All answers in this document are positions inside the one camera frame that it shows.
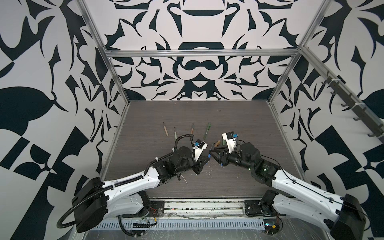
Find dark green pen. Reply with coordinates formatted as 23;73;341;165
203;122;211;140

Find perforated cable tray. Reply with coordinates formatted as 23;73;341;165
98;218;266;231

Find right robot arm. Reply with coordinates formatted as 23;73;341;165
209;143;367;240

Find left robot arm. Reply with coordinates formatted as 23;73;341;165
57;134;210;233

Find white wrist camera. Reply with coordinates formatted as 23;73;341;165
194;139;208;162
222;132;238;153

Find metal hook rail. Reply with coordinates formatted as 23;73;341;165
322;71;384;144

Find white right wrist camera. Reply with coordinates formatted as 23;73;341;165
222;132;238;153

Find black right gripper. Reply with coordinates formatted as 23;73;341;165
209;145;255;173

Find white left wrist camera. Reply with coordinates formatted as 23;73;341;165
194;139;208;162

